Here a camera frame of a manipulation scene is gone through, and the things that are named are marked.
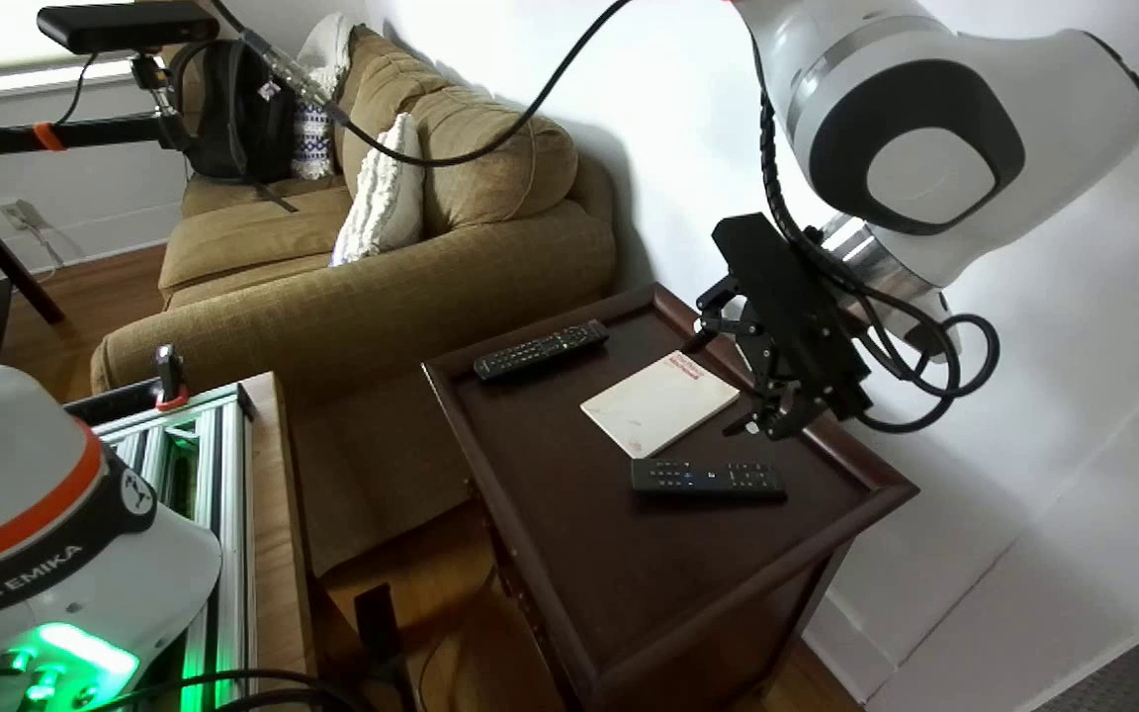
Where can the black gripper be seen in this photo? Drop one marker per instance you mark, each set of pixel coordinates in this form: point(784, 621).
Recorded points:
point(756, 356)

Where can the short black remote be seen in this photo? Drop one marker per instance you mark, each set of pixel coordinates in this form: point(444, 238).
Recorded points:
point(710, 478)

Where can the long black remote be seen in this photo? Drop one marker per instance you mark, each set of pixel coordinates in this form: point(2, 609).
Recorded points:
point(541, 354)

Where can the white book red print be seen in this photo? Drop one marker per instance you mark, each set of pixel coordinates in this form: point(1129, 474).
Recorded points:
point(656, 403)

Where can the dark wooden side table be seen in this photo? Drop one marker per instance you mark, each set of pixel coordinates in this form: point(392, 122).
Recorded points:
point(573, 553)

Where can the white knit pillow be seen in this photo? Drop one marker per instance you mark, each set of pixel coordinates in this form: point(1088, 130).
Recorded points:
point(383, 197)

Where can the olive brown sofa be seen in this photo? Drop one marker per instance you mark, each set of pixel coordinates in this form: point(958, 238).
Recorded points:
point(333, 300)

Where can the light wooden board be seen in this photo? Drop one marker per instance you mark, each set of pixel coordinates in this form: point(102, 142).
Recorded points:
point(280, 528)

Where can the white patterned cushion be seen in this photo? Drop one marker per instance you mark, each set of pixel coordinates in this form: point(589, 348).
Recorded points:
point(320, 81)

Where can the black backpack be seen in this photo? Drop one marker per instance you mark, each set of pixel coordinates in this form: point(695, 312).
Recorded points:
point(239, 110)

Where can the black knob red base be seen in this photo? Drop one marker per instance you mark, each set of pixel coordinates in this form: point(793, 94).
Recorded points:
point(172, 378)

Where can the black stand orange tape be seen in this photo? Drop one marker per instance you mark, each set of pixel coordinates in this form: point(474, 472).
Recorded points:
point(98, 130)

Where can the black low table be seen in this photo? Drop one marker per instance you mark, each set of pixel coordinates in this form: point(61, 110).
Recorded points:
point(2, 262)

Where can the white window sill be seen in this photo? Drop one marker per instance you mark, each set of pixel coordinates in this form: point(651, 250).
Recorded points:
point(17, 81)

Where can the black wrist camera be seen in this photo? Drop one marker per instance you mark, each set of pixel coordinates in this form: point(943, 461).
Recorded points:
point(788, 309)

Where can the aluminium profile frame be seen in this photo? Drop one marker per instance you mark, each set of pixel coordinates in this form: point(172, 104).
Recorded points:
point(221, 461)

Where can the white wall outlet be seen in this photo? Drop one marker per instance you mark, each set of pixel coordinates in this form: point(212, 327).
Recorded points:
point(17, 213)

